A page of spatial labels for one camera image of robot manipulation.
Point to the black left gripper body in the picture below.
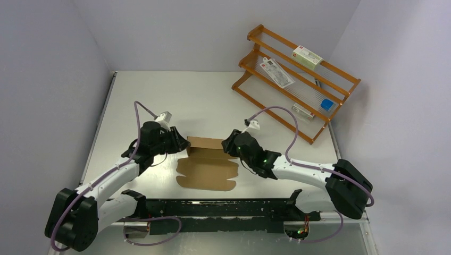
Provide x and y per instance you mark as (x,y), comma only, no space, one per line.
(168,141)

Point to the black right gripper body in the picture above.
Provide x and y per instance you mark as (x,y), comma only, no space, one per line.
(231,148)

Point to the brown cardboard box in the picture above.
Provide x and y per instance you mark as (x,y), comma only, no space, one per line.
(207,166)

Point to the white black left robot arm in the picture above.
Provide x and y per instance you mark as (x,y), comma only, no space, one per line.
(78,215)

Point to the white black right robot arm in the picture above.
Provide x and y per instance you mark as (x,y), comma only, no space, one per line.
(340,186)

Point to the white green small box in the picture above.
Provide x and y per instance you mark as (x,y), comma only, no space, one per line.
(306,57)

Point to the orange wooden rack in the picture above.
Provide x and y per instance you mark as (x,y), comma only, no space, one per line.
(310,88)

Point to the clear plastic blister package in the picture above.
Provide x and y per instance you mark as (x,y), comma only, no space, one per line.
(276,72)

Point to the blue small block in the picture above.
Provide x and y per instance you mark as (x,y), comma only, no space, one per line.
(327,105)

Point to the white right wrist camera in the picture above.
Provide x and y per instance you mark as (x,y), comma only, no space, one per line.
(252,126)

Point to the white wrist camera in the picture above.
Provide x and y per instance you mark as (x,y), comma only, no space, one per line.
(163,120)
(252,126)

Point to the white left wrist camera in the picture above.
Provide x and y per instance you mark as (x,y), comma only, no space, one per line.
(163,120)

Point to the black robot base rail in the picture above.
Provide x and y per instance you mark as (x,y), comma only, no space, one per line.
(227,215)

